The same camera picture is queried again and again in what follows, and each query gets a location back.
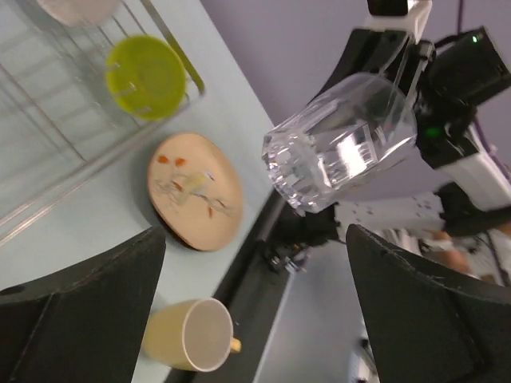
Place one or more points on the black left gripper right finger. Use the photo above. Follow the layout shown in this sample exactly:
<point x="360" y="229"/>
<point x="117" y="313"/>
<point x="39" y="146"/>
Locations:
<point x="426" y="322"/>

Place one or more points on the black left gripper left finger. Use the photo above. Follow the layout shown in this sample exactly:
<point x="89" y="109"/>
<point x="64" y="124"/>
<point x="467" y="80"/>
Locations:
<point x="84" y="323"/>

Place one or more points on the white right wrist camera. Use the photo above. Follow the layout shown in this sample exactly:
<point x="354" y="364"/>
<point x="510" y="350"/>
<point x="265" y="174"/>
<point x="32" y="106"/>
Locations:
<point x="408" y="16"/>

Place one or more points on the white bowl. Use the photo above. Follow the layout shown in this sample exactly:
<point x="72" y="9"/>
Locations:
<point x="79" y="12"/>

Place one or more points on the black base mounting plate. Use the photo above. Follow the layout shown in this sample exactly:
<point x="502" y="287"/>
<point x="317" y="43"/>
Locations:
<point x="252" y="290"/>

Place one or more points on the beige bird pattern plate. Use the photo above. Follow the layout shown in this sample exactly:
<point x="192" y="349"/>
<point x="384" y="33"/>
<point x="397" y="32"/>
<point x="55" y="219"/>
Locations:
<point x="195" y="190"/>

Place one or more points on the clear glass cup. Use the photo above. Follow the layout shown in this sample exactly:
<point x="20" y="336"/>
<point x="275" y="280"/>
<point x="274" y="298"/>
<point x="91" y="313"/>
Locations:
<point x="347" y="135"/>

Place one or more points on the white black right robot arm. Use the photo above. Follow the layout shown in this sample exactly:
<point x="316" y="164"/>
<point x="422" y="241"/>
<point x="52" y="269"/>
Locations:
<point x="477" y="196"/>

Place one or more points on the lime green bowl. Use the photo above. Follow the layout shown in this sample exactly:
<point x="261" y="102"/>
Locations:
<point x="145" y="77"/>

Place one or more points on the metal wire dish rack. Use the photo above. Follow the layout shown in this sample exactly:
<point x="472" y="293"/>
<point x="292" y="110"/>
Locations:
<point x="59" y="124"/>

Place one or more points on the cream yellow handled mug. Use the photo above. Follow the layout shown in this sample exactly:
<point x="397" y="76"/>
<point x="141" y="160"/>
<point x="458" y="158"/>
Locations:
<point x="195" y="335"/>

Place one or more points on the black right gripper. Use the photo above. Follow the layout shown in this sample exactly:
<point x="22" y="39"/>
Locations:
<point x="458" y="80"/>

